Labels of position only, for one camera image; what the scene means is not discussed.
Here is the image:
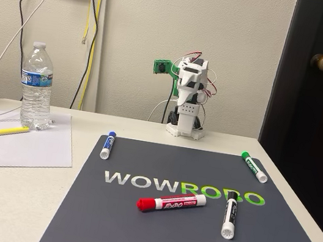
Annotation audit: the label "green mounted camera board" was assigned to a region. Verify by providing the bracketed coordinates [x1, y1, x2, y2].
[148, 57, 182, 98]

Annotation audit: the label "blue Expo marker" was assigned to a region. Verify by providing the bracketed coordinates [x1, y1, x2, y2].
[99, 129, 118, 161]

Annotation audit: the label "black cable beside yellow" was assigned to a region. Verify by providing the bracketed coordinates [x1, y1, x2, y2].
[66, 0, 104, 112]

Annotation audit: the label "red Expo marker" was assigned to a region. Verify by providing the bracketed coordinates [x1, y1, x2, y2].
[135, 184, 209, 224]

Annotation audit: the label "brass door knob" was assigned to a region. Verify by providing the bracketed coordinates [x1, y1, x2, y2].
[308, 52, 323, 72]

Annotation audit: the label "black Expo marker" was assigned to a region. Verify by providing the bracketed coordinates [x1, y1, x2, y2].
[219, 190, 243, 241]

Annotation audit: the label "red white servo wires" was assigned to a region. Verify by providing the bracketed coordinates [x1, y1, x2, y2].
[172, 48, 225, 100]

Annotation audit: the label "clear plastic water bottle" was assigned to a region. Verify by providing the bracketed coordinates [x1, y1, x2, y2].
[12, 39, 63, 133]

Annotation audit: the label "grey Wowrobo mat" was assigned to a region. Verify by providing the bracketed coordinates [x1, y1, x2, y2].
[38, 125, 323, 242]

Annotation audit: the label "green Expo marker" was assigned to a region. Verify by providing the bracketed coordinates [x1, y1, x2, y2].
[237, 150, 272, 184]

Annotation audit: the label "yellow highlighter pen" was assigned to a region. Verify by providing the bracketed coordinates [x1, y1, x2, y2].
[0, 122, 30, 143]

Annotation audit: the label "white paper sheet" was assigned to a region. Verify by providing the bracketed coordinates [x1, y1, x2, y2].
[0, 102, 82, 186]

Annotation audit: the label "dark wooden door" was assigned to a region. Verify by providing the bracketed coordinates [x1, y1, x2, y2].
[242, 0, 323, 242]

